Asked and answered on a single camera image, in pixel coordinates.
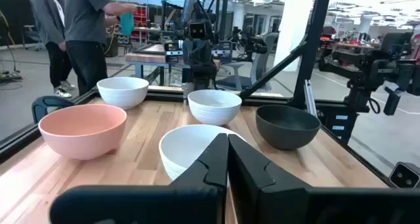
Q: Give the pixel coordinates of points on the background black robot arm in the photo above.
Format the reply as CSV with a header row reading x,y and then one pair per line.
x,y
370,69

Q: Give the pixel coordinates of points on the white ribbed bowl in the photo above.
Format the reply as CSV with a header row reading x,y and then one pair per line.
x,y
123,96
213,112
183,148

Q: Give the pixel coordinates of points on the grey office chair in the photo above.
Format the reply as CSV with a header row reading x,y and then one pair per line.
x,y
260,63

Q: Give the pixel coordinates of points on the wooden workbench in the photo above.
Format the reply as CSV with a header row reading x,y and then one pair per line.
x,y
147,57

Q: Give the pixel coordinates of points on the black box with label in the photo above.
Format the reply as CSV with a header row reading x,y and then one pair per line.
x,y
173,50
223,50

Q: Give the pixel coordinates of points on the pink bowl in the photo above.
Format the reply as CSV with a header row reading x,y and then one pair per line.
x,y
82,132

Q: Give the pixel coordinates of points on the silver bracket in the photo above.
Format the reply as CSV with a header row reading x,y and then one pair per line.
x,y
310,97

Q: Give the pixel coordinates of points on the teal cup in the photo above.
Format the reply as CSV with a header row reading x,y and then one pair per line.
x,y
127,23

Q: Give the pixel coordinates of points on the table-level camera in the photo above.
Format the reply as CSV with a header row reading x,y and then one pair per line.
x,y
405,175

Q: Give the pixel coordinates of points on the white column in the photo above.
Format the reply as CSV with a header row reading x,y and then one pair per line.
x,y
290,27

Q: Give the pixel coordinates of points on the person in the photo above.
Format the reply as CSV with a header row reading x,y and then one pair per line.
x,y
46,23
85,27

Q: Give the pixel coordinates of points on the red cabinet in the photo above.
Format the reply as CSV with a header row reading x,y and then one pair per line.
x,y
141,20

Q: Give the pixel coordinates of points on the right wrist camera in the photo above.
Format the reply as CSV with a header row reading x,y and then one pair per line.
x,y
197,30

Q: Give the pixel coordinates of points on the dark bowl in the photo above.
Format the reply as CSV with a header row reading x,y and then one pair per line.
x,y
285,132

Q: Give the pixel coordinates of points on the black aluminium table frame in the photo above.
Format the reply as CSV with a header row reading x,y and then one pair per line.
x,y
311,46

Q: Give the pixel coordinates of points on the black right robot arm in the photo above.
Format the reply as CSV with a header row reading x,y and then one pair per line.
x,y
201,12

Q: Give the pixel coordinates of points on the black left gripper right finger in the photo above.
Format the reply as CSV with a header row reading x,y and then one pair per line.
x,y
262,197

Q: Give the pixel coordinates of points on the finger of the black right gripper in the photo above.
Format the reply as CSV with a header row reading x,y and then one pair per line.
x,y
210,77
197,77

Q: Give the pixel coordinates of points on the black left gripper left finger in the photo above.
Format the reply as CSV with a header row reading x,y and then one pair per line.
x,y
197,201

